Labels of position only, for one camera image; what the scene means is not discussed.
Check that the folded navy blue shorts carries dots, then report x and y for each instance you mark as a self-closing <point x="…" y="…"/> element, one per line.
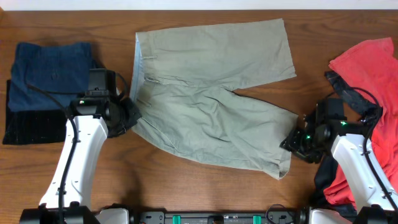
<point x="63" y="70"/>

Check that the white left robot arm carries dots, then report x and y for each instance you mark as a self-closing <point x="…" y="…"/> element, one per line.
<point x="68" y="198"/>

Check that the red cloth garment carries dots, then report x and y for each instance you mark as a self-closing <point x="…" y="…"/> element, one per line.
<point x="372" y="66"/>

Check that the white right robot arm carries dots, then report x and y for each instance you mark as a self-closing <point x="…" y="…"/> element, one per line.
<point x="350" y="146"/>

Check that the folded black corduroy garment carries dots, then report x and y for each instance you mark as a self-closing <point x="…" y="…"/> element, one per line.
<point x="33" y="127"/>

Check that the khaki shorts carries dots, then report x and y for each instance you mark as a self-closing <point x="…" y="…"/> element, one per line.
<point x="184" y="83"/>

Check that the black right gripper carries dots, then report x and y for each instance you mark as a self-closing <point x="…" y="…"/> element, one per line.
<point x="291" y="143"/>

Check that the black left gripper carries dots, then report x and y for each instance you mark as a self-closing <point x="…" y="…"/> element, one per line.
<point x="135" y="114"/>

